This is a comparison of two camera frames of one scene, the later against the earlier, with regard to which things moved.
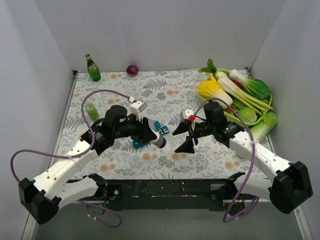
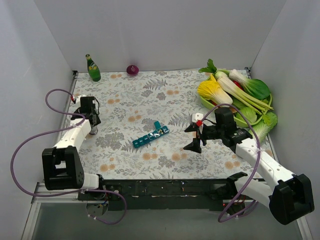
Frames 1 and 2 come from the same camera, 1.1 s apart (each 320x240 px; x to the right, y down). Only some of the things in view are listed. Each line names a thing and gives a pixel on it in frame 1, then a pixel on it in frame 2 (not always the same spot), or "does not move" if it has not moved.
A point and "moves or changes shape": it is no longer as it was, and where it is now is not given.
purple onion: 132,70 does not move
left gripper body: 141,129 to 94,120
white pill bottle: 160,141 moves or changes shape
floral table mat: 168,94 does not move
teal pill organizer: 163,130 does not move
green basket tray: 234,118 does not move
